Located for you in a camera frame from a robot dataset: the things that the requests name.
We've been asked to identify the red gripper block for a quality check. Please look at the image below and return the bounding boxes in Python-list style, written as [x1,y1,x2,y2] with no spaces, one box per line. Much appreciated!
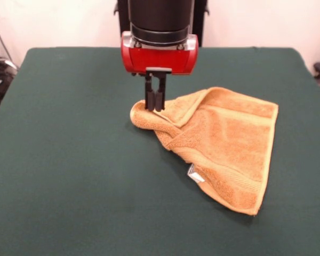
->
[121,30,199,112]

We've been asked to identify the tan terry towel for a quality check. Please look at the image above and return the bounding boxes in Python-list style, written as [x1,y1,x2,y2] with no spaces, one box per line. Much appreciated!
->
[130,86,279,216]

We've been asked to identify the dark green table cloth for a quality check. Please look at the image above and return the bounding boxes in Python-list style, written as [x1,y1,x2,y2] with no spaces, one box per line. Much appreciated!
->
[0,46,320,256]

